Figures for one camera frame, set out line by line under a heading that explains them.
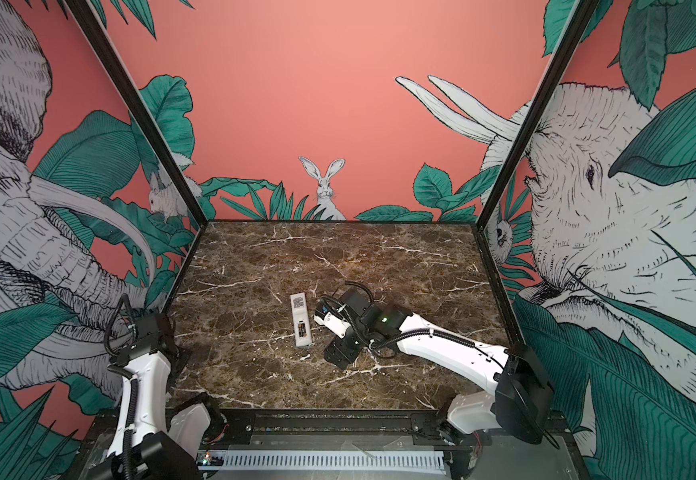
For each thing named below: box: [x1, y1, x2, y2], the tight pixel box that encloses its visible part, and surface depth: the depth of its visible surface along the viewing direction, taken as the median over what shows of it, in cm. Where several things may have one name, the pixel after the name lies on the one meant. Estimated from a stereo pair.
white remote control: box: [290, 292, 312, 347], surface depth 94 cm
